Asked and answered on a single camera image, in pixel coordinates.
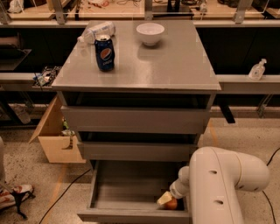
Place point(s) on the grey drawer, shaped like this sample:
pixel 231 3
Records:
pixel 163 152
pixel 137 120
pixel 127 192

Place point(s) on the hand sanitizer pump bottle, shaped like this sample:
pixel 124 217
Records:
pixel 257 70

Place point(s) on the grey top drawer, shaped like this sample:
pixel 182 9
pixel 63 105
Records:
pixel 137 120

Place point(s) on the grey bottom drawer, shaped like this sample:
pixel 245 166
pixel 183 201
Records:
pixel 127 192

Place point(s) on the orange fruit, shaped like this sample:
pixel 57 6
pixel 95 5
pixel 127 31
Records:
pixel 171 205

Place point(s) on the white ceramic bowl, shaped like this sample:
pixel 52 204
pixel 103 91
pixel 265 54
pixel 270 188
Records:
pixel 150 33

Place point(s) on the grey drawer cabinet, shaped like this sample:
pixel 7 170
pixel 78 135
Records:
pixel 173 74

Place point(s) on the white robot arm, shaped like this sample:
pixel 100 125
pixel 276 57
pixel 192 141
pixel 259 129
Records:
pixel 211 180

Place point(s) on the black tripod stand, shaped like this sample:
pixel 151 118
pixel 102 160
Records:
pixel 15 196

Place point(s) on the blue Pepsi can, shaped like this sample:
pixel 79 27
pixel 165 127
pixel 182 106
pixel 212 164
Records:
pixel 104 52

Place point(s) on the clutter tray on shelf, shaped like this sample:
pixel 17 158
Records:
pixel 46 77

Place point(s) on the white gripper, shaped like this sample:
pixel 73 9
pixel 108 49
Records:
pixel 176 191

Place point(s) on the grey middle drawer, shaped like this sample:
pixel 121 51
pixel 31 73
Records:
pixel 163 152

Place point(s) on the cardboard box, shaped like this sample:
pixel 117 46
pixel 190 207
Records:
pixel 58 147

